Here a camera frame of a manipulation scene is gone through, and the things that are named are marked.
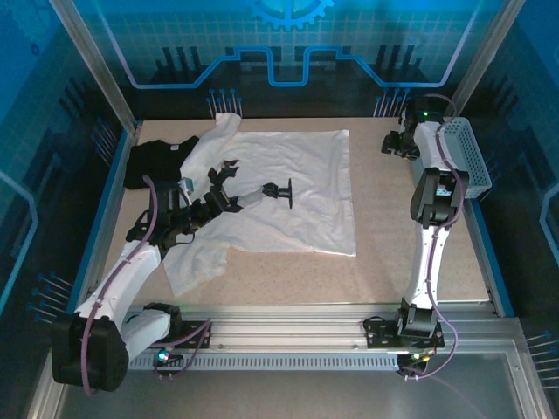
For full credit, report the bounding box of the light blue perforated basket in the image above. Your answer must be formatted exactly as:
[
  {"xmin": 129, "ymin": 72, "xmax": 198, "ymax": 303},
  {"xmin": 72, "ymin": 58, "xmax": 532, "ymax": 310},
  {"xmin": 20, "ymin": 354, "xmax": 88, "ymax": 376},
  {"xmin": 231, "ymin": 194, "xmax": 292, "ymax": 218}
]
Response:
[{"xmin": 408, "ymin": 116, "xmax": 493, "ymax": 201}]

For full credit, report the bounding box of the white t-shirt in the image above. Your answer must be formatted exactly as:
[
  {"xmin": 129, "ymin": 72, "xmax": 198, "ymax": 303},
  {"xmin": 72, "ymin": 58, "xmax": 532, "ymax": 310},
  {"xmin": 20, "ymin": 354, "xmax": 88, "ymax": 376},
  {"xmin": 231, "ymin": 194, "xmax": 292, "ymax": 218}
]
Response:
[{"xmin": 162, "ymin": 112, "xmax": 358, "ymax": 298}]

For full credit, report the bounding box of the folded black t-shirt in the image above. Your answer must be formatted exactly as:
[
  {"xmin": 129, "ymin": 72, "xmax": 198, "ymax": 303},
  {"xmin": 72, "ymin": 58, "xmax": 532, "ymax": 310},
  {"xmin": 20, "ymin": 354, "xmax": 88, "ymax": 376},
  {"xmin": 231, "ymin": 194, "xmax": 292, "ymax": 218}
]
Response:
[{"xmin": 123, "ymin": 135, "xmax": 200, "ymax": 191}]

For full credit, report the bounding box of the blue table side strip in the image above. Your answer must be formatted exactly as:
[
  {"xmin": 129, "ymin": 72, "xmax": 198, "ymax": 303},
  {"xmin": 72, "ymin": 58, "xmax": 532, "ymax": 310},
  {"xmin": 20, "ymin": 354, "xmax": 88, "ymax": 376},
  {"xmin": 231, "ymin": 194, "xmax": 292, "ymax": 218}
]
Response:
[
  {"xmin": 72, "ymin": 120, "xmax": 145, "ymax": 316},
  {"xmin": 473, "ymin": 198, "xmax": 517, "ymax": 318}
]

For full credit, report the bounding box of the small board with LEDs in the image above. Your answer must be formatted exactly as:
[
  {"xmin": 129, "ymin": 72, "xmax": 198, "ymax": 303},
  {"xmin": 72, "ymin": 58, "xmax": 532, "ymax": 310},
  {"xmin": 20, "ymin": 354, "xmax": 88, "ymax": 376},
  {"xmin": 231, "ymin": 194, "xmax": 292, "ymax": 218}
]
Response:
[
  {"xmin": 396, "ymin": 351, "xmax": 433, "ymax": 372},
  {"xmin": 152, "ymin": 347, "xmax": 184, "ymax": 367}
]

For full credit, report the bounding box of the grey metal front panel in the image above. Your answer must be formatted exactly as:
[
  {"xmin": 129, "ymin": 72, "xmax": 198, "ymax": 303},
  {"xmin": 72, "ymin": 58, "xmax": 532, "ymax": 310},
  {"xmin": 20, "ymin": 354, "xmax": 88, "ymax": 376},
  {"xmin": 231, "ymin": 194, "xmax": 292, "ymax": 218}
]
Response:
[{"xmin": 56, "ymin": 370, "xmax": 525, "ymax": 419}]

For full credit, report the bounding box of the aluminium frame post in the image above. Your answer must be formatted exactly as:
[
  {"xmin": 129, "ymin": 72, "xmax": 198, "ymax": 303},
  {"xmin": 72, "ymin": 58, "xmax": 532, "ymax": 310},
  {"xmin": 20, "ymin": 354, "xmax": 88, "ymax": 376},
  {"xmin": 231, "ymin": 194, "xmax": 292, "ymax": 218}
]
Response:
[
  {"xmin": 443, "ymin": 0, "xmax": 528, "ymax": 127},
  {"xmin": 46, "ymin": 0, "xmax": 141, "ymax": 132}
]

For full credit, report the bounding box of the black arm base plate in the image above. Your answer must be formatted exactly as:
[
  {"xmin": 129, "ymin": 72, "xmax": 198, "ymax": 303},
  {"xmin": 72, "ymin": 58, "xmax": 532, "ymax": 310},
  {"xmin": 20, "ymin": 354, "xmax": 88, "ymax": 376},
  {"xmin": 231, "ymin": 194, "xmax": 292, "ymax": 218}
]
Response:
[
  {"xmin": 364, "ymin": 317, "xmax": 445, "ymax": 350},
  {"xmin": 174, "ymin": 320, "xmax": 213, "ymax": 350}
]

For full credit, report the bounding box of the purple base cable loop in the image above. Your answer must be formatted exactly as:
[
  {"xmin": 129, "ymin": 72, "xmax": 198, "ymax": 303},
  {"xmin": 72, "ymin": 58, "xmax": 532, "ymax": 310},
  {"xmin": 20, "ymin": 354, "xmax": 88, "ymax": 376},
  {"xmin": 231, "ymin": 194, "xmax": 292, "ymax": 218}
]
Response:
[
  {"xmin": 150, "ymin": 316, "xmax": 215, "ymax": 381},
  {"xmin": 401, "ymin": 325, "xmax": 459, "ymax": 381}
]

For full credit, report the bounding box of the aluminium mounting rail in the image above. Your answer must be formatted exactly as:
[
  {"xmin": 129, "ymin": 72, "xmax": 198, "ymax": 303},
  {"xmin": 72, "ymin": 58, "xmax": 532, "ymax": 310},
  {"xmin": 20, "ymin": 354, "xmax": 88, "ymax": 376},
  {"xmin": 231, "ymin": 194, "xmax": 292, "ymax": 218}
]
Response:
[{"xmin": 56, "ymin": 303, "xmax": 523, "ymax": 350}]

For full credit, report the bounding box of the slotted grey cable duct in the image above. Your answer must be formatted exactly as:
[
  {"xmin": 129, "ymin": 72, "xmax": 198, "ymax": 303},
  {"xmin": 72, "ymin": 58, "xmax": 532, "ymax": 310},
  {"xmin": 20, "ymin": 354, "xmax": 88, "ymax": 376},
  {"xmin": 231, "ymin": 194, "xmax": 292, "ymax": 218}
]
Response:
[{"xmin": 126, "ymin": 354, "xmax": 405, "ymax": 372}]

